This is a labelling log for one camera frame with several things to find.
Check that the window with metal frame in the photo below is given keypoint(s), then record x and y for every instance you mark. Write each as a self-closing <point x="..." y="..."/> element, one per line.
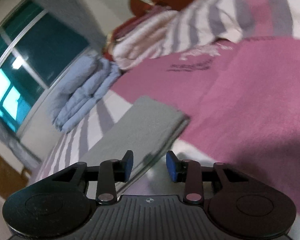
<point x="35" y="49"/>

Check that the grey curtain left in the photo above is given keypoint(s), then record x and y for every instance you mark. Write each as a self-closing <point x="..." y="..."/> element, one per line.
<point x="10" y="144"/>

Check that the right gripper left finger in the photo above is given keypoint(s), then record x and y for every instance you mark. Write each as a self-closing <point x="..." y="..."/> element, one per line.
<point x="111" y="172"/>

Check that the grey curtain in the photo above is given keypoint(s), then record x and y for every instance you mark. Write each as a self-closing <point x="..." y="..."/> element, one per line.
<point x="77" y="16"/>
<point x="10" y="144"/>

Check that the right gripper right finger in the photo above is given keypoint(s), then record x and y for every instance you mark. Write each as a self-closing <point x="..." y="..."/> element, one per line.
<point x="188" y="172"/>

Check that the brown wooden door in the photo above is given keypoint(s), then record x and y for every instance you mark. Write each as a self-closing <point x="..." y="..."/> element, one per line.
<point x="11" y="180"/>

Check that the striped pink white pillow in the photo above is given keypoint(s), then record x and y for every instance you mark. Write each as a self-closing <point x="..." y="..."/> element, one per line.
<point x="200" y="23"/>

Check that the red patterned blanket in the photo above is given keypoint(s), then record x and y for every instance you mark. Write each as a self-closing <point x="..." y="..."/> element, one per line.
<point x="142" y="11"/>

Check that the grey curtain right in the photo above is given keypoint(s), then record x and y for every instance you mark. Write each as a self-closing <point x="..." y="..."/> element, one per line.
<point x="77" y="16"/>

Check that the grey pants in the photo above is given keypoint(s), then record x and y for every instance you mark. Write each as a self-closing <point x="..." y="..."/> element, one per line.
<point x="148" y="128"/>

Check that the striped pink grey bedsheet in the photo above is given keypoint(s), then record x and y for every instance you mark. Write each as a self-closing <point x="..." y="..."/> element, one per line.
<point x="243" y="101"/>

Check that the folded light blue quilt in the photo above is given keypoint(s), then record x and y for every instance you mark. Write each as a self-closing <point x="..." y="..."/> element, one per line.
<point x="86" y="83"/>

